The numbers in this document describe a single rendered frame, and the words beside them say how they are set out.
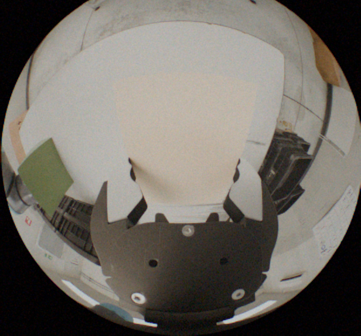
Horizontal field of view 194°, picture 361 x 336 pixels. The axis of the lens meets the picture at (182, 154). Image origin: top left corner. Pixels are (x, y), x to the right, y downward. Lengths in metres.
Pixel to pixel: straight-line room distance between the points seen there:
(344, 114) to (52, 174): 2.91
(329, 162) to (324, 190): 0.50
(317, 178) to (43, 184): 3.04
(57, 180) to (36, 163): 0.10
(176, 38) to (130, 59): 0.07
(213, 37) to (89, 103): 0.23
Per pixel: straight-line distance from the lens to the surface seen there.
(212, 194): 0.15
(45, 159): 0.42
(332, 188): 2.63
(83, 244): 0.50
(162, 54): 0.17
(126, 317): 0.28
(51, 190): 0.44
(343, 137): 2.45
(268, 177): 0.76
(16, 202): 0.53
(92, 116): 0.23
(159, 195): 0.15
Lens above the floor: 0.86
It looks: 57 degrees down
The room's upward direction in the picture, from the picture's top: 180 degrees clockwise
